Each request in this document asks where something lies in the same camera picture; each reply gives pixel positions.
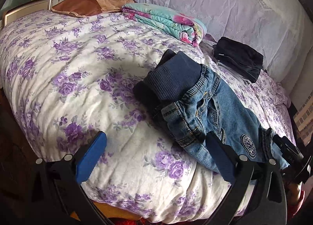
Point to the black folded garment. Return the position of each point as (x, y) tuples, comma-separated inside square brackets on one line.
[(241, 58)]

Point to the white lace headboard cover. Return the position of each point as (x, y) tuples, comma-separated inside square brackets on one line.
[(279, 29)]

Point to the teal pink floral blanket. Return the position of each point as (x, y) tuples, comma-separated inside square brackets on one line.
[(178, 25)]

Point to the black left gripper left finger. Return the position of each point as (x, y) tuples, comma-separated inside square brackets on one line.
[(57, 196)]

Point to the brown pillow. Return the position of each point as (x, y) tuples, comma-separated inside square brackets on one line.
[(88, 8)]

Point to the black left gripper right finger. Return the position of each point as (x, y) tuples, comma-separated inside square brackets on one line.
[(267, 204)]

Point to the blue denim jeans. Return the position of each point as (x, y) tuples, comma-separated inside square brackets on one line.
[(188, 100)]

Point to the grey folded garment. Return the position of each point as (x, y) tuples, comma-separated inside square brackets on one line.
[(236, 75)]

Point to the purple floral quilt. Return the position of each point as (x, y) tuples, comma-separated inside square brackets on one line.
[(68, 78)]

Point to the gold picture frame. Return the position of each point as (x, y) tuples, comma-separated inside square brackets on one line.
[(25, 9)]

